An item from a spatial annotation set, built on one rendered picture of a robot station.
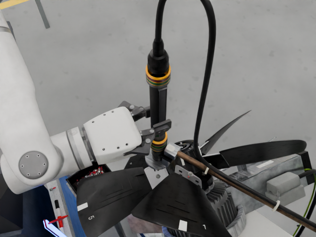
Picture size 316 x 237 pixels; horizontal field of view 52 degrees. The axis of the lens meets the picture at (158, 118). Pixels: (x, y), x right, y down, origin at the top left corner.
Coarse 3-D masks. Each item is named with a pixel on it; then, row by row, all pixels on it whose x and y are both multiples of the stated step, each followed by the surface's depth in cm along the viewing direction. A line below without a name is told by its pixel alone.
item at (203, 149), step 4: (208, 144) 108; (200, 148) 103; (204, 148) 106; (204, 152) 109; (208, 156) 94; (212, 156) 93; (216, 156) 93; (220, 156) 93; (208, 160) 96; (212, 160) 96; (216, 160) 95; (220, 160) 95; (224, 160) 95; (212, 164) 97; (216, 164) 96; (220, 164) 97; (224, 164) 97; (220, 168) 100; (196, 180) 92
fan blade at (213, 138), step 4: (240, 116) 114; (232, 120) 112; (236, 120) 118; (228, 124) 112; (232, 124) 121; (224, 128) 113; (228, 128) 124; (216, 132) 109; (220, 132) 112; (224, 132) 124; (212, 136) 108; (216, 136) 113; (220, 136) 122; (208, 140) 108; (212, 140) 111; (216, 140) 120; (212, 144) 117; (208, 148) 115
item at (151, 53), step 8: (152, 48) 50; (160, 48) 49; (152, 56) 51; (160, 56) 51; (168, 56) 52; (152, 64) 52; (160, 64) 51; (168, 64) 53; (152, 72) 53; (160, 72) 53; (152, 152) 81; (160, 152) 79; (160, 160) 84
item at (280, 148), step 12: (252, 144) 85; (264, 144) 84; (276, 144) 84; (288, 144) 85; (300, 144) 86; (228, 156) 94; (240, 156) 94; (252, 156) 94; (264, 156) 94; (276, 156) 95
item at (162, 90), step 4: (160, 88) 56; (164, 88) 57; (160, 92) 57; (164, 92) 58; (160, 96) 58; (164, 96) 59; (160, 100) 59; (164, 100) 60; (160, 104) 60; (164, 104) 61; (160, 108) 62; (164, 108) 62; (160, 112) 63; (164, 112) 63; (160, 116) 64; (164, 116) 65; (160, 120) 66; (164, 120) 66; (160, 136) 72
